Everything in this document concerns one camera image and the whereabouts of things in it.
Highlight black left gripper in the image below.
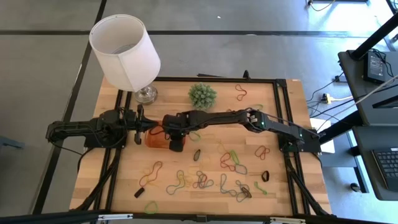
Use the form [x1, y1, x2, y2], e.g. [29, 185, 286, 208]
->
[126, 105, 159, 146]

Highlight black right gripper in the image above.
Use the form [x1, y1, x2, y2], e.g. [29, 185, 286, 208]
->
[164, 112, 190, 152]

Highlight yellow rubber band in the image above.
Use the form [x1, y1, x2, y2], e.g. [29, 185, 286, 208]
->
[216, 141, 231, 156]
[139, 174, 162, 188]
[176, 170, 193, 187]

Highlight blue rubber band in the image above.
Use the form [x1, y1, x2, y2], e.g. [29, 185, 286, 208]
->
[234, 163, 249, 175]
[165, 170, 187, 196]
[195, 170, 215, 190]

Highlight teal rubber band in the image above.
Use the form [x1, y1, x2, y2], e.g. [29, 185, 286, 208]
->
[220, 173, 238, 197]

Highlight orange plastic bin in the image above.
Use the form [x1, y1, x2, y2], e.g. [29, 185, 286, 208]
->
[144, 120, 187, 150]

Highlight green artificial potted plant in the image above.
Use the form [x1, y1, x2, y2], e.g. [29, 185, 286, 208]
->
[187, 82, 218, 110]

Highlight white shade table lamp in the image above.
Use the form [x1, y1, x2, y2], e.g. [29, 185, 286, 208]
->
[88, 14, 162, 106]

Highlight black gantry beam silver brackets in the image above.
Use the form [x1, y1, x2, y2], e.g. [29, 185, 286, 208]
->
[0, 210, 398, 224]

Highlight black slanted strut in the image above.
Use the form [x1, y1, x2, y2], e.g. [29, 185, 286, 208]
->
[318, 110, 363, 144]

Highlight black desk with adapter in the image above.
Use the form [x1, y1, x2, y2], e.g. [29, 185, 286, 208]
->
[338, 49, 398, 127]

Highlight black desk with keyboard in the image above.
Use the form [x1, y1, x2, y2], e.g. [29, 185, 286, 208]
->
[352, 125, 398, 202]

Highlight black power adapter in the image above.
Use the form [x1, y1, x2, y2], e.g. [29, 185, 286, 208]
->
[363, 50, 390, 85]

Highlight black keyboard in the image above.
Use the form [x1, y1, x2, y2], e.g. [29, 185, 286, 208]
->
[371, 147, 398, 192]

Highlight black slanted pole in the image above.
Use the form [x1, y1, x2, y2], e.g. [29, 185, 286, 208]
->
[349, 12, 398, 62]

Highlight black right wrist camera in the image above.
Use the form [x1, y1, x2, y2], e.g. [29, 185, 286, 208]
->
[161, 113, 177, 132]

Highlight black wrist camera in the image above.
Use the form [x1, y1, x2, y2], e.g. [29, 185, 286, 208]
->
[124, 108, 138, 123]
[161, 113, 177, 132]

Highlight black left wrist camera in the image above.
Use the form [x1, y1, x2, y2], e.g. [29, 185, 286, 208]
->
[124, 108, 138, 123]

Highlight black power plug cable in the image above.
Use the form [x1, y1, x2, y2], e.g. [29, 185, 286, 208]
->
[306, 72, 345, 103]

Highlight white cable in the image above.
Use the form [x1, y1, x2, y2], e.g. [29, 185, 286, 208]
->
[354, 74, 398, 106]

